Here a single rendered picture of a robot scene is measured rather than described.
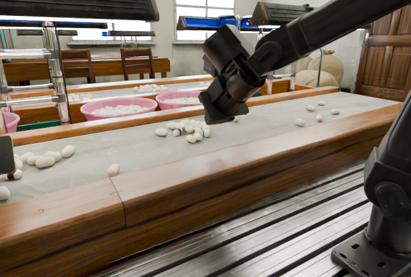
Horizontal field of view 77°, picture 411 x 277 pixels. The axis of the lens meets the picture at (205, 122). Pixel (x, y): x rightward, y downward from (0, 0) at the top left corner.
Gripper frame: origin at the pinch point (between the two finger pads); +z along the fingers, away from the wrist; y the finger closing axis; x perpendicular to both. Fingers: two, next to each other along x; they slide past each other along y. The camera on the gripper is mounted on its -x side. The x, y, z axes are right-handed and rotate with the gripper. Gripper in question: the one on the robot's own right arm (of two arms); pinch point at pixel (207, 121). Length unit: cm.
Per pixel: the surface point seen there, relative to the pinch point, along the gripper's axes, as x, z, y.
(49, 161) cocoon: -1.9, 11.0, 33.3
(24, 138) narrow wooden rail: -13.3, 23.6, 38.1
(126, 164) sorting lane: 3.8, 6.7, 19.4
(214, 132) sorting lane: -0.5, 11.8, -8.4
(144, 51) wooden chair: -175, 197, -77
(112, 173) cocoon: 6.1, 2.1, 23.3
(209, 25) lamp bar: -65, 37, -45
